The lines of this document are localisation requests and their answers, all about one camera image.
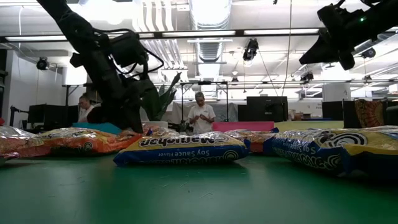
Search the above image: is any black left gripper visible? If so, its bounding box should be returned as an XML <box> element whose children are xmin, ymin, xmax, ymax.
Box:
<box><xmin>83</xmin><ymin>46</ymin><xmax>162</xmax><ymax>134</ymax></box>

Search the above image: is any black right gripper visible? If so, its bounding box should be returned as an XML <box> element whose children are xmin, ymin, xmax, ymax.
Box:
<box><xmin>298</xmin><ymin>22</ymin><xmax>388</xmax><ymax>70</ymax></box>

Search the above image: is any orange Maruchan noodle packet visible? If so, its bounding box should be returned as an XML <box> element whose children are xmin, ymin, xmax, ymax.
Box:
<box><xmin>35</xmin><ymin>127</ymin><xmax>142</xmax><ymax>156</ymax></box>
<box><xmin>142</xmin><ymin>124</ymin><xmax>180</xmax><ymax>139</ymax></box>

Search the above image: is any blue Maruchan noodle packet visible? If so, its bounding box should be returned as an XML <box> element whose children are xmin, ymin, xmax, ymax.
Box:
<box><xmin>264</xmin><ymin>125</ymin><xmax>398</xmax><ymax>178</ymax></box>
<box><xmin>113</xmin><ymin>131</ymin><xmax>249</xmax><ymax>167</ymax></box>

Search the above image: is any red Maruchan noodle packet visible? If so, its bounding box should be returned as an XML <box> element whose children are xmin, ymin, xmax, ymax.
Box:
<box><xmin>0</xmin><ymin>125</ymin><xmax>52</xmax><ymax>160</ymax></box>
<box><xmin>224</xmin><ymin>128</ymin><xmax>280</xmax><ymax>154</ymax></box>

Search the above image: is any artificial plant in white pot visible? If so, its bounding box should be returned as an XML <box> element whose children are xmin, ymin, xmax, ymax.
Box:
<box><xmin>141</xmin><ymin>72</ymin><xmax>183</xmax><ymax>129</ymax></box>

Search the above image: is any teal plastic bin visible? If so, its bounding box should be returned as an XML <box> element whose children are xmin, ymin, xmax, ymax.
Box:
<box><xmin>72</xmin><ymin>121</ymin><xmax>123</xmax><ymax>136</ymax></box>

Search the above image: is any LED light strip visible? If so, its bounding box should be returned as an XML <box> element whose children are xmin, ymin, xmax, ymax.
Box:
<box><xmin>161</xmin><ymin>30</ymin><xmax>236</xmax><ymax>38</ymax></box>
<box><xmin>4</xmin><ymin>35</ymin><xmax>68</xmax><ymax>42</ymax></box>
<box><xmin>244</xmin><ymin>28</ymin><xmax>320</xmax><ymax>35</ymax></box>

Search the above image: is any person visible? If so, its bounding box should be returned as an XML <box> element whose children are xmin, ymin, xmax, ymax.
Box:
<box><xmin>77</xmin><ymin>93</ymin><xmax>103</xmax><ymax>124</ymax></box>
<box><xmin>187</xmin><ymin>91</ymin><xmax>217</xmax><ymax>135</ymax></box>

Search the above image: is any black computer monitor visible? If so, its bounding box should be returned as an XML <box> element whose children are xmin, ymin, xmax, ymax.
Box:
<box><xmin>27</xmin><ymin>104</ymin><xmax>79</xmax><ymax>130</ymax></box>
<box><xmin>322</xmin><ymin>101</ymin><xmax>345</xmax><ymax>121</ymax></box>
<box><xmin>238</xmin><ymin>96</ymin><xmax>289</xmax><ymax>123</ymax></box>

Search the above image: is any yellow-green plastic bin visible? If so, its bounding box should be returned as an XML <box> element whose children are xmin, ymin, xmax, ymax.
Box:
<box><xmin>273</xmin><ymin>120</ymin><xmax>345</xmax><ymax>132</ymax></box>

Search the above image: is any orange patterned cloth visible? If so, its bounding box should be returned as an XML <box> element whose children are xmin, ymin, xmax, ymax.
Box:
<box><xmin>354</xmin><ymin>98</ymin><xmax>387</xmax><ymax>128</ymax></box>

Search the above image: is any black overhead beam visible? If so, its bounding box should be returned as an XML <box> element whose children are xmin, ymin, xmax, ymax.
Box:
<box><xmin>0</xmin><ymin>27</ymin><xmax>398</xmax><ymax>44</ymax></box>

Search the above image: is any black office chair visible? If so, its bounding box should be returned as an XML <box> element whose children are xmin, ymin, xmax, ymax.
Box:
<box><xmin>385</xmin><ymin>105</ymin><xmax>398</xmax><ymax>127</ymax></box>

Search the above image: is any pink plastic bin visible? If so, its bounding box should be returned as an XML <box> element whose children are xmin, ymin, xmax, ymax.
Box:
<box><xmin>212</xmin><ymin>121</ymin><xmax>275</xmax><ymax>133</ymax></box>

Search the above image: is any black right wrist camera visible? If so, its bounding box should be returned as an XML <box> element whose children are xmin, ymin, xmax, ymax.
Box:
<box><xmin>316</xmin><ymin>1</ymin><xmax>369</xmax><ymax>35</ymax></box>

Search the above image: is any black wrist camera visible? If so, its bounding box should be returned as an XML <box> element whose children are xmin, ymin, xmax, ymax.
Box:
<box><xmin>316</xmin><ymin>1</ymin><xmax>369</xmax><ymax>35</ymax></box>
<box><xmin>108</xmin><ymin>30</ymin><xmax>149</xmax><ymax>68</ymax></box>

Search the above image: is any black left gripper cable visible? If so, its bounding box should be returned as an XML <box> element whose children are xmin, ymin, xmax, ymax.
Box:
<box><xmin>92</xmin><ymin>27</ymin><xmax>165</xmax><ymax>78</ymax></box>

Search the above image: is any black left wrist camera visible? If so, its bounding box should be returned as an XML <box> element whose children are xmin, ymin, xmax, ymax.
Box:
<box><xmin>108</xmin><ymin>30</ymin><xmax>149</xmax><ymax>68</ymax></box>

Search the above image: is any silver ventilation duct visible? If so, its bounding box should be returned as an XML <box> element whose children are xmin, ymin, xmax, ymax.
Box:
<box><xmin>188</xmin><ymin>0</ymin><xmax>233</xmax><ymax>63</ymax></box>

